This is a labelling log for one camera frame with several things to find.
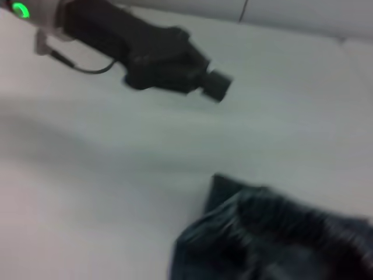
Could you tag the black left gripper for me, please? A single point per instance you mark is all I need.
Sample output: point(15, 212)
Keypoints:
point(131, 43)

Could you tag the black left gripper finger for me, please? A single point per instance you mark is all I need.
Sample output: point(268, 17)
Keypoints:
point(223, 78)
point(212, 91)

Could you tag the blue denim shorts with embroidery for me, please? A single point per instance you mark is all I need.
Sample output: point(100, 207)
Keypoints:
point(262, 233)

